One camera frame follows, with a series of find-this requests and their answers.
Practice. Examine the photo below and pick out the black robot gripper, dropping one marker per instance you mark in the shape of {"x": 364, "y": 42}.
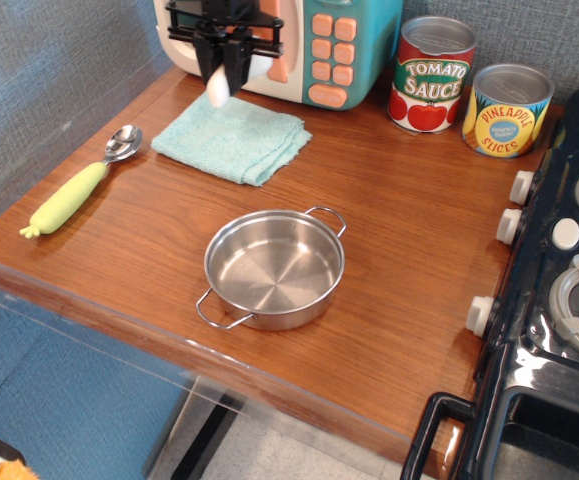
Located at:
{"x": 242, "y": 27}

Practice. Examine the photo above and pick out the white brown toy mushroom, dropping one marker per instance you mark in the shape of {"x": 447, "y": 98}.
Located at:
{"x": 217, "y": 88}

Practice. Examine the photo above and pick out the light blue folded towel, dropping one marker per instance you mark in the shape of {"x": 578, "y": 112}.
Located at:
{"x": 241, "y": 142}

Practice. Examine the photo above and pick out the teal toy microwave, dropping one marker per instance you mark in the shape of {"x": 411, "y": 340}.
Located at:
{"x": 333, "y": 50}

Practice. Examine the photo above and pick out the tomato sauce can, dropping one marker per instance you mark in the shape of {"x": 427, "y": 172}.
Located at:
{"x": 434, "y": 58}

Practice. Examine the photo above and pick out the small steel pan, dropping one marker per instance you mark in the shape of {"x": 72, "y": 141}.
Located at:
{"x": 273, "y": 270}

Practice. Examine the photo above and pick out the pineapple slices can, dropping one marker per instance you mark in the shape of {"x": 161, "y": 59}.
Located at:
{"x": 506, "y": 109}

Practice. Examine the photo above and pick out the white stove knob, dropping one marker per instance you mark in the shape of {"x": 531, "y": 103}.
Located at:
{"x": 478, "y": 314}
{"x": 521, "y": 187}
{"x": 508, "y": 226}

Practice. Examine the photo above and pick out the orange object at corner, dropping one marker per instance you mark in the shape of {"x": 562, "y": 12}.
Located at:
{"x": 16, "y": 470}

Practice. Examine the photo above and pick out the black toy stove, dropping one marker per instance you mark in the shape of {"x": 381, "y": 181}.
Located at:
{"x": 523, "y": 422}

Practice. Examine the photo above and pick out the green handled metal spoon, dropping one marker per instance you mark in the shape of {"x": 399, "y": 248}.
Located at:
{"x": 66, "y": 201}

